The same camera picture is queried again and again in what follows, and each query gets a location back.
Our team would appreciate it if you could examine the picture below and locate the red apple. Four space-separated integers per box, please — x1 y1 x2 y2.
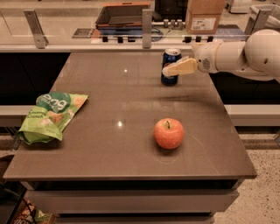
153 118 185 150

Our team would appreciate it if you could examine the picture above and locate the left metal glass bracket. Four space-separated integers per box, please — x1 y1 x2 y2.
24 10 48 49

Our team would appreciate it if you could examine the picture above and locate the metal glass bracket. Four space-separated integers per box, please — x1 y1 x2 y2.
142 9 152 49
24 10 48 49
244 10 271 35

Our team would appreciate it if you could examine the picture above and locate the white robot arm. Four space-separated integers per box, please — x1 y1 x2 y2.
162 29 280 82

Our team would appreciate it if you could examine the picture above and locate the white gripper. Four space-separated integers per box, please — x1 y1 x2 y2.
162 42 221 76

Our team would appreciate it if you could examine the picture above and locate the cardboard box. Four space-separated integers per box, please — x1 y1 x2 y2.
185 0 225 34

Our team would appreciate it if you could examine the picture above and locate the green rice chip bag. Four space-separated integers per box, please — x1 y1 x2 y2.
17 92 88 144

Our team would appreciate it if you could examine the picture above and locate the dark open tray box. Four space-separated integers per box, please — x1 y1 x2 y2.
95 2 151 28

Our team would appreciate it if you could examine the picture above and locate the middle metal glass bracket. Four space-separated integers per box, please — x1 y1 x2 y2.
142 9 152 49

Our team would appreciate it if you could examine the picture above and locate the snack box under table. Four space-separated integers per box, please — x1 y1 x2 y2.
10 199 55 224

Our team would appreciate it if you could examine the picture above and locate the right metal glass bracket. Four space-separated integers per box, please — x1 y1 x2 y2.
244 10 271 35

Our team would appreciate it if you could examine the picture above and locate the blue pepsi can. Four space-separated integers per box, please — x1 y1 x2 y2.
161 48 182 86

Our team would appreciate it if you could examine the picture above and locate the grey table drawer front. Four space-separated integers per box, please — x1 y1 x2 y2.
27 189 239 214

